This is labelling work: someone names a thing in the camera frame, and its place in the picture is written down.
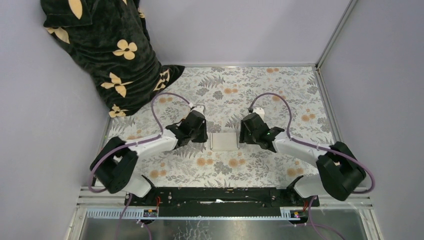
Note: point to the black floral plush blanket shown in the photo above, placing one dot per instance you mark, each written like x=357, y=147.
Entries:
x=109, y=40

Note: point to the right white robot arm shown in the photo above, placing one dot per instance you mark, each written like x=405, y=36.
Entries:
x=338, y=173

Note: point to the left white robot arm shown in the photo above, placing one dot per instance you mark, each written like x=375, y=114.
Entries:
x=114, y=165

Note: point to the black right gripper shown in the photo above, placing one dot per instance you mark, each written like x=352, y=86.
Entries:
x=243, y=137

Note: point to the floral patterned table cloth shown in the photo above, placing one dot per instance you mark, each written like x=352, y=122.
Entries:
x=290, y=97

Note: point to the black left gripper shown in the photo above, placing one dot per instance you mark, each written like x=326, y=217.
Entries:
x=203, y=137

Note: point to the white cardboard paper box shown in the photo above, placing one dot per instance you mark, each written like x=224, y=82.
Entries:
x=224, y=141

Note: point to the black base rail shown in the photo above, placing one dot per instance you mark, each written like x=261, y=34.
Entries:
x=177, y=196

